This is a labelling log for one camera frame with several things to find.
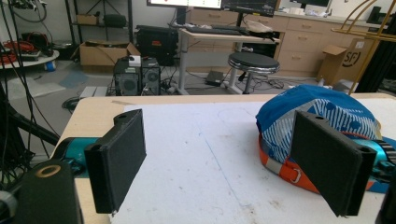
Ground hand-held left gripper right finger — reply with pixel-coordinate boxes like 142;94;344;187
290;110;378;217

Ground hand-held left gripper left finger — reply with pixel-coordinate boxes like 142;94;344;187
83;108;148;216

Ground grey flat panel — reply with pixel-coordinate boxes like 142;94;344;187
78;86;108;99

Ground black computer tower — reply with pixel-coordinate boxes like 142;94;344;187
113;59;143;97
141;57;162;96

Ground white table sheet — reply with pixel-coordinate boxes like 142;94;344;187
110;98;396;224

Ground black metal stand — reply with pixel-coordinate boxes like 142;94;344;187
0;83;60;188

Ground cardboard box with black logo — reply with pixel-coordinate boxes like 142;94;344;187
317;37;377;87

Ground small white box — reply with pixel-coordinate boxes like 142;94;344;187
128;55;143;67

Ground open cardboard box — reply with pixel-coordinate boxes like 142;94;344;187
78;40;141;67

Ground black curtain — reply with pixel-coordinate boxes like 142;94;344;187
354;40;396;94

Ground black equipment case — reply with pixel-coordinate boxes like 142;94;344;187
134;25;179;67

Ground wooden drawer cabinet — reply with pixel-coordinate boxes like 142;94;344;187
188;8;387;78

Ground round black stool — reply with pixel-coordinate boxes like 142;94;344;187
227;51;280;95

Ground round white table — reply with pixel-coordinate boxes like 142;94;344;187
0;49;60;70

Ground black power adapter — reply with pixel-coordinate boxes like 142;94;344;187
205;70;226;88

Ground gold metal rack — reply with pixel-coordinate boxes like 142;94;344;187
331;0;396;94

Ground black bag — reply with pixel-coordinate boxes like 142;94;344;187
103;13;128;28

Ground small cardboard box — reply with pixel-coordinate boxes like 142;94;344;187
76;13;101;26

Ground black metal shelf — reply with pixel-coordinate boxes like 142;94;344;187
64;0;134;45

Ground beige bag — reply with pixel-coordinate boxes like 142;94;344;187
246;20;275;34

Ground wooden desk with white legs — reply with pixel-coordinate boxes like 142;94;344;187
177;28;281;96

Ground black keyboard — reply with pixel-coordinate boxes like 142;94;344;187
185;25;250;36

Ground dark computer monitor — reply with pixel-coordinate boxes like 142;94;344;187
221;0;278;18

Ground bright computer monitor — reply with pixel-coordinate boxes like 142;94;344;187
147;0;222;9

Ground orange cable coil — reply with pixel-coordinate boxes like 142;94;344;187
3;40;35;54

